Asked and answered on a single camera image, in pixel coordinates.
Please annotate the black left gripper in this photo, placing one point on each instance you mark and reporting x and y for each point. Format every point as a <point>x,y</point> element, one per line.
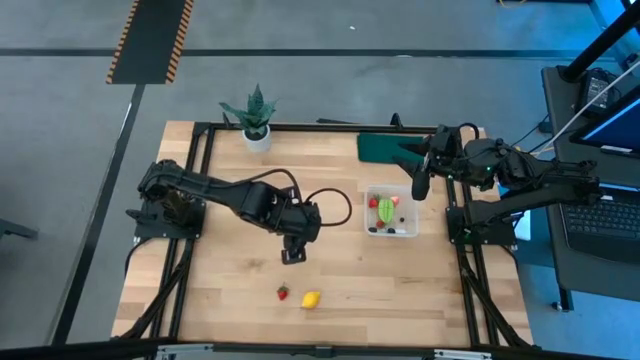
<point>300,225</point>

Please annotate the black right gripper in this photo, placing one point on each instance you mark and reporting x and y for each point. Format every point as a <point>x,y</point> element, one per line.
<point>445,152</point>

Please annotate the yellow lemon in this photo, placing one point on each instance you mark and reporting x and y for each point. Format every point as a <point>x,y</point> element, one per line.
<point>310,300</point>

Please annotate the green leafy vegetable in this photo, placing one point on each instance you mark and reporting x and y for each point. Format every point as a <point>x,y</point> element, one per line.
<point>385,210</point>

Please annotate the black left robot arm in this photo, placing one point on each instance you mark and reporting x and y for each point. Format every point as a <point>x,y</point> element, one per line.
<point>200,187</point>

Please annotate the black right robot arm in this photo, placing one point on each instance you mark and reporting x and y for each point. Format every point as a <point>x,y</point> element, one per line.
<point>540,192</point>

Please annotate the clear plastic tupperware container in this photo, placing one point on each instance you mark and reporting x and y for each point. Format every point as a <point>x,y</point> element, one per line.
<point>410,200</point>

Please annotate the dark green cloth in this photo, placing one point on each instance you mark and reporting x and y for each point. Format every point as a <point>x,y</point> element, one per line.
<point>375,147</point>

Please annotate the white box beside table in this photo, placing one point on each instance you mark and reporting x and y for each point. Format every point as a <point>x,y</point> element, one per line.
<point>524,222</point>

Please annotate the green plant in white pot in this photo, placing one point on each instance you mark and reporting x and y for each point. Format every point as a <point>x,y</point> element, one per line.
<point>256,142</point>

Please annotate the black laptop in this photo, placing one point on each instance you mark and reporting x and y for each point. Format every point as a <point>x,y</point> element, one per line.
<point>600,225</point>

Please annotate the black power adapter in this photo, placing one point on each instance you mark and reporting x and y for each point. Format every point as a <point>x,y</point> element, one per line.
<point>595,90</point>

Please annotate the dark grey equipment cart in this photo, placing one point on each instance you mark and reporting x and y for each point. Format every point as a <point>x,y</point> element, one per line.
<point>580,280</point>

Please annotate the black computer monitor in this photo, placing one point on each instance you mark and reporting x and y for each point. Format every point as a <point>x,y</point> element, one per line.
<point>615,130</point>

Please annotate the black metal pole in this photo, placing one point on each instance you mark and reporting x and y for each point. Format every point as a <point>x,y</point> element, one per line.
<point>600,45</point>

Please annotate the black rig crossbeam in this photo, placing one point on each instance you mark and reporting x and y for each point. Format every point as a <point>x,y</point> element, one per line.
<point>75,350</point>

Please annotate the black hazard-striped floor mat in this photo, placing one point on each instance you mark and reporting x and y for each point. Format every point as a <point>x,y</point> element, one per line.
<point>150,45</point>

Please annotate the grey furniture leg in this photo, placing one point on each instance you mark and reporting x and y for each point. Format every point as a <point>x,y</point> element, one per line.
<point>15,230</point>

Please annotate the black aluminium table frame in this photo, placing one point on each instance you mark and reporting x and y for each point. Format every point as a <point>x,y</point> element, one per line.
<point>325,127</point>

